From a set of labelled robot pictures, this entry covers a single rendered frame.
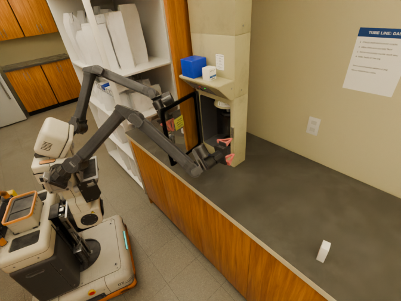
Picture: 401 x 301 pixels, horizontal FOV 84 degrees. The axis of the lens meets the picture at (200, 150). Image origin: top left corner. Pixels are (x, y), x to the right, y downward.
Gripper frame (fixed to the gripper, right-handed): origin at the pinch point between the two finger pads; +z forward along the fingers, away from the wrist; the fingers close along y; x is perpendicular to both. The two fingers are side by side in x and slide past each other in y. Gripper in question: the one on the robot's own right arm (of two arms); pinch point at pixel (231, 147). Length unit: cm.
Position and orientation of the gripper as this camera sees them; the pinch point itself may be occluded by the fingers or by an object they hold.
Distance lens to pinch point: 118.6
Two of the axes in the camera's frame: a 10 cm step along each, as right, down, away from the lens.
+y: -2.0, -8.3, -5.2
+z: 7.4, -4.7, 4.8
